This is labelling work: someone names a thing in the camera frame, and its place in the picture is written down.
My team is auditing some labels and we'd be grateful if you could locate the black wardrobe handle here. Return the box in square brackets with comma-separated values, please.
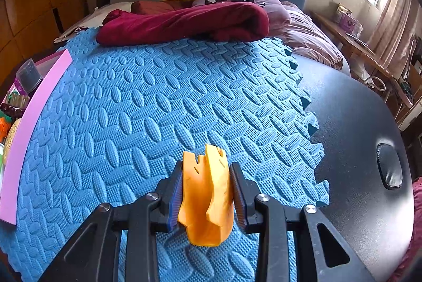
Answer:
[53, 8, 65, 34]

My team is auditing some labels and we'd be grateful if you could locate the pink striped curtain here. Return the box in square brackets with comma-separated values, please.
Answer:
[364, 0, 419, 71]

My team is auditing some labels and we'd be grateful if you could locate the blue foam mat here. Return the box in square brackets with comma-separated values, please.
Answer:
[0, 28, 330, 282]

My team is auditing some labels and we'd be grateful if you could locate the beige cloth bag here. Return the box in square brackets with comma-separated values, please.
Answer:
[54, 2, 132, 43]

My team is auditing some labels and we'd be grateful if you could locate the black jar with clear lid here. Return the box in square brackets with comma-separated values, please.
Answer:
[14, 58, 43, 94]

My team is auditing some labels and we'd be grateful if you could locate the pink duvet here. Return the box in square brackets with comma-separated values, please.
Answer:
[264, 0, 351, 75]

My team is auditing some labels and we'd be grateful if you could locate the orange and black toy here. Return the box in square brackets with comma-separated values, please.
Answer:
[0, 115, 17, 134]

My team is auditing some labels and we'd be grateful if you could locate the pink cardboard box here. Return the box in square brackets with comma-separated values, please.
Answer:
[0, 49, 73, 225]

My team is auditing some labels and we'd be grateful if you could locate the wooden side table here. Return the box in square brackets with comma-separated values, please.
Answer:
[310, 10, 414, 111]

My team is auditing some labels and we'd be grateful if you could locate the yellow dotted toy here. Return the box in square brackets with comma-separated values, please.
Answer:
[5, 119, 22, 151]

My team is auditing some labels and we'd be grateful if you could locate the yellow-orange plastic piece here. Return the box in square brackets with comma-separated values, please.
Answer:
[177, 144, 235, 248]

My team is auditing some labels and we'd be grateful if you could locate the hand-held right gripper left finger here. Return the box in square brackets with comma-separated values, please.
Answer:
[38, 161, 184, 282]

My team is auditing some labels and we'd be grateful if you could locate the purple cat pillow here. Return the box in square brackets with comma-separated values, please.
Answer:
[191, 0, 291, 27]

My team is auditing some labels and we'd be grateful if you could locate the white cable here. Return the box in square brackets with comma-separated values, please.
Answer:
[361, 73, 387, 92]

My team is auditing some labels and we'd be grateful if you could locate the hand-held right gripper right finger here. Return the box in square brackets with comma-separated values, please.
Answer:
[229, 161, 376, 282]

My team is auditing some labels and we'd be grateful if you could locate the black oval cushion plug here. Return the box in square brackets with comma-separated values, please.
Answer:
[376, 144, 403, 188]

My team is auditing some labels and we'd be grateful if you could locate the maroon blanket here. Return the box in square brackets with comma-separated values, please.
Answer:
[96, 0, 270, 46]

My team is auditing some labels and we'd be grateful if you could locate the purple patterned box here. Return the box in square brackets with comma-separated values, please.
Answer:
[335, 3, 363, 34]

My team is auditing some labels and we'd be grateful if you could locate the brown toy with yellow pegs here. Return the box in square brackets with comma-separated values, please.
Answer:
[0, 92, 28, 119]

